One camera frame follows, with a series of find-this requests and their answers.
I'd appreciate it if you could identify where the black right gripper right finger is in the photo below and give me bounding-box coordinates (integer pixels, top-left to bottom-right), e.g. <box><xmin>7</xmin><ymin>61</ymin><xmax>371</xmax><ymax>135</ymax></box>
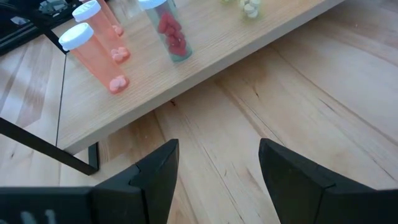
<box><xmin>258</xmin><ymin>138</ymin><xmax>398</xmax><ymax>224</ymax></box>

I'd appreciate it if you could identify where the black aluminium rail frame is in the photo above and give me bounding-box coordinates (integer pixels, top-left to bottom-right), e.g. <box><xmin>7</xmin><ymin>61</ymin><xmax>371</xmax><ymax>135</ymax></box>
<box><xmin>0</xmin><ymin>0</ymin><xmax>81</xmax><ymax>57</ymax></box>

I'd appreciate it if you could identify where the red bottle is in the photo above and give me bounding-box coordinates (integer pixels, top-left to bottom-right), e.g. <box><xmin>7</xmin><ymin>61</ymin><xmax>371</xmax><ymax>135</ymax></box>
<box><xmin>138</xmin><ymin>0</ymin><xmax>193</xmax><ymax>63</ymax></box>

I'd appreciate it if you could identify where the yellow-green pill bottle white cap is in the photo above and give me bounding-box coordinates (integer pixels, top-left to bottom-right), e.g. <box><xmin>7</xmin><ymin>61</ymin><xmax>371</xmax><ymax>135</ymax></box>
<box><xmin>238</xmin><ymin>0</ymin><xmax>262</xmax><ymax>19</ymax></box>

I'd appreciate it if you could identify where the black-framed wooden shelf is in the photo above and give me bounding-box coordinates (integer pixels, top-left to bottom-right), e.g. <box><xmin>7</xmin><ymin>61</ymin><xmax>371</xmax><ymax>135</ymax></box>
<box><xmin>0</xmin><ymin>0</ymin><xmax>346</xmax><ymax>177</ymax></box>

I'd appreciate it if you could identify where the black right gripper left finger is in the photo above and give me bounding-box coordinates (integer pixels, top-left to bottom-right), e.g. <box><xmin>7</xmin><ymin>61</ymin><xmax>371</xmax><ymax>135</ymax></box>
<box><xmin>0</xmin><ymin>138</ymin><xmax>180</xmax><ymax>224</ymax></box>

